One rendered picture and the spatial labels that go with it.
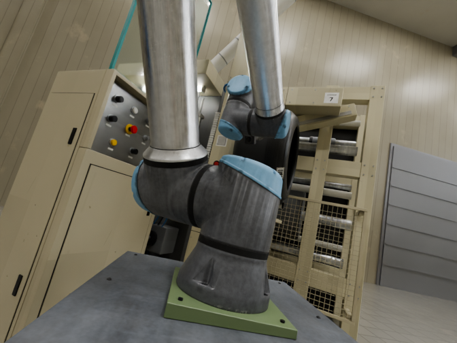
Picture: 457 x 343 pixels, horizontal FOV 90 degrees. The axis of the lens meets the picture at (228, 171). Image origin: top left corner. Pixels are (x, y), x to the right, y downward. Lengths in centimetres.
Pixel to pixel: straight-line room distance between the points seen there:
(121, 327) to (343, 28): 745
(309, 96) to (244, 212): 148
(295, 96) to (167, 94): 144
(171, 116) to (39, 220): 85
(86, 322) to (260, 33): 59
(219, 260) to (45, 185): 95
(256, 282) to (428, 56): 858
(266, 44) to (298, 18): 648
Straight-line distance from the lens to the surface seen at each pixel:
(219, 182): 46
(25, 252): 125
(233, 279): 43
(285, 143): 122
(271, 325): 45
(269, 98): 66
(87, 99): 123
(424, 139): 767
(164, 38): 50
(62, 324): 39
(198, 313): 42
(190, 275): 46
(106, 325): 38
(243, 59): 180
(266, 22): 59
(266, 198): 45
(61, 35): 642
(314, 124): 189
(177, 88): 49
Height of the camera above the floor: 77
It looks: 10 degrees up
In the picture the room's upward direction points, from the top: 13 degrees clockwise
